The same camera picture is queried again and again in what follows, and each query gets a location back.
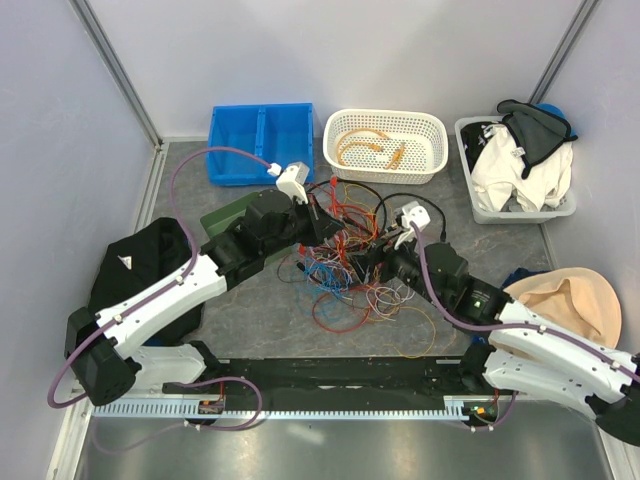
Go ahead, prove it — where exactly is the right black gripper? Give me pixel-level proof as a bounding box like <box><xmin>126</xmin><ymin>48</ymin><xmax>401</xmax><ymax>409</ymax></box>
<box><xmin>343</xmin><ymin>227</ymin><xmax>445</xmax><ymax>308</ymax></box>

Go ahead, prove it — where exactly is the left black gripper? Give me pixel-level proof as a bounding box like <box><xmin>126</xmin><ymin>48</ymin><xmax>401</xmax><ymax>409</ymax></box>
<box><xmin>263</xmin><ymin>192</ymin><xmax>345</xmax><ymax>258</ymax></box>

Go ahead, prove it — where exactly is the yellow thin wire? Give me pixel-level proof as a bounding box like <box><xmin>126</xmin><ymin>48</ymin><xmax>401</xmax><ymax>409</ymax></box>
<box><xmin>329</xmin><ymin>183</ymin><xmax>461</xmax><ymax>360</ymax></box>

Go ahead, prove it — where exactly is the yellow ethernet cable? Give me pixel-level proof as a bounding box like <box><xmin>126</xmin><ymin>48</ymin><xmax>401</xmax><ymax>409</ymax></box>
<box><xmin>335</xmin><ymin>128</ymin><xmax>389</xmax><ymax>164</ymax></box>
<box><xmin>335</xmin><ymin>140</ymin><xmax>406</xmax><ymax>171</ymax></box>

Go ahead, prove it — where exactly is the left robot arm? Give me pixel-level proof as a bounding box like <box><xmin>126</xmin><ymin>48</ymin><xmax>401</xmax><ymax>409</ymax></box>
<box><xmin>64</xmin><ymin>189</ymin><xmax>344</xmax><ymax>406</ymax></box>

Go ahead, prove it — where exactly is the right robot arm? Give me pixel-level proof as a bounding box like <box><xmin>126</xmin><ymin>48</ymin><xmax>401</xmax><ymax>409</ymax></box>
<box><xmin>347</xmin><ymin>240</ymin><xmax>639</xmax><ymax>445</ymax></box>

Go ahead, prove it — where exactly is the blue divided plastic bin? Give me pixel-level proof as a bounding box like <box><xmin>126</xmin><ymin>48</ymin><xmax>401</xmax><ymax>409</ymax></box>
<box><xmin>205</xmin><ymin>103</ymin><xmax>314</xmax><ymax>187</ymax></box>

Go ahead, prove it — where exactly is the white perforated plastic basket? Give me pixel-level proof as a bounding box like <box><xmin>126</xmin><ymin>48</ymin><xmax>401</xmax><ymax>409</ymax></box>
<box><xmin>323</xmin><ymin>109</ymin><xmax>449</xmax><ymax>185</ymax></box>

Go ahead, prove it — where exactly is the green plastic tray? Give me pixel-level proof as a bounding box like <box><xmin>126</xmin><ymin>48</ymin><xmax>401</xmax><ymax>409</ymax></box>
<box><xmin>200</xmin><ymin>191</ymin><xmax>259</xmax><ymax>239</ymax></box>

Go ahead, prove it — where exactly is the grey plastic laundry tub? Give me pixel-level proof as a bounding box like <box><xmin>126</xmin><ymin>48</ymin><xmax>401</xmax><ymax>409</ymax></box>
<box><xmin>454</xmin><ymin>116</ymin><xmax>576</xmax><ymax>224</ymax></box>

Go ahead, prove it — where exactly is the white cloth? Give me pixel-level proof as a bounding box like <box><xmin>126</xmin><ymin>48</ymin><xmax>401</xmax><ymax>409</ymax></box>
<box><xmin>471</xmin><ymin>123</ymin><xmax>573</xmax><ymax>213</ymax></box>

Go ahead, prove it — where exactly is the black jacket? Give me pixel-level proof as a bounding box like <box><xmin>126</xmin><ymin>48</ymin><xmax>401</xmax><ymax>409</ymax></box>
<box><xmin>88</xmin><ymin>217</ymin><xmax>191</xmax><ymax>314</ymax></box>

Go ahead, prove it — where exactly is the beige sun hat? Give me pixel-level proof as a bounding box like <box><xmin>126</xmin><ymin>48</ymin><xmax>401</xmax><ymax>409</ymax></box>
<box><xmin>503</xmin><ymin>267</ymin><xmax>622</xmax><ymax>348</ymax></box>

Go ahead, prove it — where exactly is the dark grey cloth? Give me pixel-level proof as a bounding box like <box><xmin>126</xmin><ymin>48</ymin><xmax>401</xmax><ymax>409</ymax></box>
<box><xmin>496</xmin><ymin>99</ymin><xmax>575</xmax><ymax>180</ymax></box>

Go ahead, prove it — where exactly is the blue cap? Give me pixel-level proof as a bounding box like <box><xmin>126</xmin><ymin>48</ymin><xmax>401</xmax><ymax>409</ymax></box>
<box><xmin>535</xmin><ymin>103</ymin><xmax>578</xmax><ymax>140</ymax></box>

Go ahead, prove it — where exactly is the white thin wire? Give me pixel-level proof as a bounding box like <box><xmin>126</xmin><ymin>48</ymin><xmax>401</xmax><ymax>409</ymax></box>
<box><xmin>304</xmin><ymin>244</ymin><xmax>416</xmax><ymax>324</ymax></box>

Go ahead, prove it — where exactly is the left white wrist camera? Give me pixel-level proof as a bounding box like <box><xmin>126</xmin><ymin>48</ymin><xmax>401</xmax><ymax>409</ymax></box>
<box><xmin>267</xmin><ymin>162</ymin><xmax>310</xmax><ymax>204</ymax></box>

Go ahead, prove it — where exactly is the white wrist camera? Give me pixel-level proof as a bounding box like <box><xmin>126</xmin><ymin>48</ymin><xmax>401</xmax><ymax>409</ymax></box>
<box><xmin>267</xmin><ymin>162</ymin><xmax>310</xmax><ymax>204</ymax></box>
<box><xmin>394</xmin><ymin>201</ymin><xmax>431</xmax><ymax>250</ymax></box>

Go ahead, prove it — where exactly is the blue thin wire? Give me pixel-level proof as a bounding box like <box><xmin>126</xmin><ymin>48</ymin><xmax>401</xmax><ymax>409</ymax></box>
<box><xmin>294</xmin><ymin>259</ymin><xmax>356</xmax><ymax>324</ymax></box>

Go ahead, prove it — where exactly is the black usb cable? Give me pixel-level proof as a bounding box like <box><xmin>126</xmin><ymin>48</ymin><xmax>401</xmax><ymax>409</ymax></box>
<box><xmin>304</xmin><ymin>179</ymin><xmax>448</xmax><ymax>241</ymax></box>

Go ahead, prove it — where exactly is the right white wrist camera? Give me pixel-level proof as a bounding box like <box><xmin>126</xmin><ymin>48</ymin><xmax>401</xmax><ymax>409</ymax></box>
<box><xmin>394</xmin><ymin>201</ymin><xmax>431</xmax><ymax>250</ymax></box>

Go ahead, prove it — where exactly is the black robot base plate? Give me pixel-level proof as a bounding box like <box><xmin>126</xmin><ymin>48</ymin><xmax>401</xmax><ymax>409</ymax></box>
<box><xmin>164</xmin><ymin>355</ymin><xmax>501</xmax><ymax>414</ymax></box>

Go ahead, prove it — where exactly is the slotted grey cable duct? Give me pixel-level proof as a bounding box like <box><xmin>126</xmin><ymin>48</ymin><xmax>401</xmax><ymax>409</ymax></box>
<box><xmin>93</xmin><ymin>397</ymin><xmax>479</xmax><ymax>421</ymax></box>

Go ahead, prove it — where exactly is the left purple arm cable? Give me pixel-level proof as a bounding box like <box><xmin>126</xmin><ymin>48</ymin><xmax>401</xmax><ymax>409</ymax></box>
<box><xmin>47</xmin><ymin>147</ymin><xmax>276</xmax><ymax>409</ymax></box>

